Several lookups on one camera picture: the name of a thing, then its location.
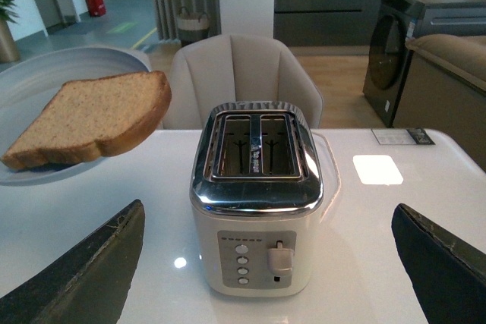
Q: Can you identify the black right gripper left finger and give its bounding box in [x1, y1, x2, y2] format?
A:
[1, 200, 145, 323]

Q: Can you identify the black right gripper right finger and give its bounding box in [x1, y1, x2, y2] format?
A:
[391, 204, 485, 323]

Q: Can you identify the brown bread slice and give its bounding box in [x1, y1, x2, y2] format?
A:
[1, 71, 172, 170]

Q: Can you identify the light blue plate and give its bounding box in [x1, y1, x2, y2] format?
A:
[0, 44, 153, 187]

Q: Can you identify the label card on table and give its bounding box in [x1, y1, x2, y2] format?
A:
[371, 128, 435, 146]

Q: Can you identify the beige sofa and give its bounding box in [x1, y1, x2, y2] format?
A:
[393, 34, 485, 168]

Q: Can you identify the white two-slot toaster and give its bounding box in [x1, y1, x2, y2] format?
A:
[190, 102, 324, 297]

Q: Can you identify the potted plant gold pot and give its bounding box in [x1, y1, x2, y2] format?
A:
[1, 0, 20, 63]

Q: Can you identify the beige chair middle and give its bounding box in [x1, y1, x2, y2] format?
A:
[162, 34, 324, 130]

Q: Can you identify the dark grey washing machine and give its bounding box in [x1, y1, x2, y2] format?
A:
[363, 0, 485, 127]

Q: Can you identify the woven basket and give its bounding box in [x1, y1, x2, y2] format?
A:
[176, 7, 210, 47]

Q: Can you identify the red bin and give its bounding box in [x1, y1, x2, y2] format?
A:
[85, 0, 106, 17]

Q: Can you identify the white toaster power cable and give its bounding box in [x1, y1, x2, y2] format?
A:
[312, 133, 342, 222]

